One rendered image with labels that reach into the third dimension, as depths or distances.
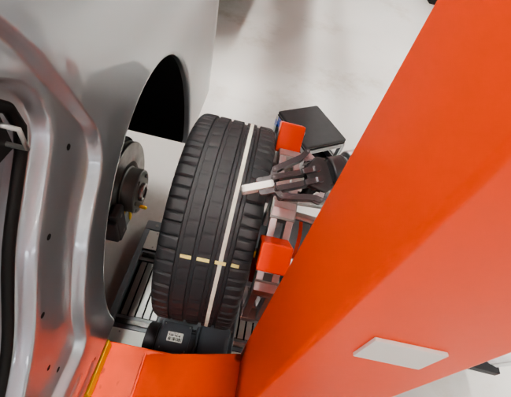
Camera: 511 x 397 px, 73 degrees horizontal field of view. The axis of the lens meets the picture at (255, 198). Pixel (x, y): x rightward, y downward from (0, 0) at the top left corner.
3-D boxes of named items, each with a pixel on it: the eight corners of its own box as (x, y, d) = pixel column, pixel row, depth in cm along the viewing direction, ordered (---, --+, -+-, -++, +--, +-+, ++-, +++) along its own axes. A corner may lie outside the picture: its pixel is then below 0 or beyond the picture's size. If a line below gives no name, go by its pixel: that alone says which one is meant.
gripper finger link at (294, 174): (322, 170, 75) (320, 165, 75) (272, 179, 73) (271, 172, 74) (316, 176, 79) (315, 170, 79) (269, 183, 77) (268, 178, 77)
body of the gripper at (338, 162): (343, 193, 81) (305, 200, 79) (333, 159, 82) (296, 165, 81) (356, 183, 73) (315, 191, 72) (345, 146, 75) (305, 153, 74)
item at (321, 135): (331, 173, 265) (348, 140, 239) (291, 183, 250) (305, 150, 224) (303, 137, 286) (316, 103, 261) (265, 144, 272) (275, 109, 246)
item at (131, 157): (133, 205, 137) (140, 128, 123) (153, 210, 137) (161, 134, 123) (96, 252, 108) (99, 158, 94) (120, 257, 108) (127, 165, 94)
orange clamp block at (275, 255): (260, 233, 88) (262, 241, 79) (290, 240, 88) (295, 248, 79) (253, 260, 89) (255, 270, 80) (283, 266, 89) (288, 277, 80)
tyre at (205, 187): (189, 243, 157) (215, 98, 131) (239, 255, 158) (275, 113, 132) (138, 365, 96) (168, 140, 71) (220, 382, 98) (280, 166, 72)
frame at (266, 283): (253, 213, 153) (284, 115, 112) (268, 217, 154) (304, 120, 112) (231, 336, 118) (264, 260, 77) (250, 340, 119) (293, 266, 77)
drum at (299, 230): (256, 224, 125) (264, 199, 114) (312, 236, 126) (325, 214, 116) (249, 257, 116) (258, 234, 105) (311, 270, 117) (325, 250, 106)
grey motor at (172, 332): (137, 332, 160) (131, 302, 134) (225, 350, 163) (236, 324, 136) (122, 374, 149) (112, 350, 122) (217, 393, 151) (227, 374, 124)
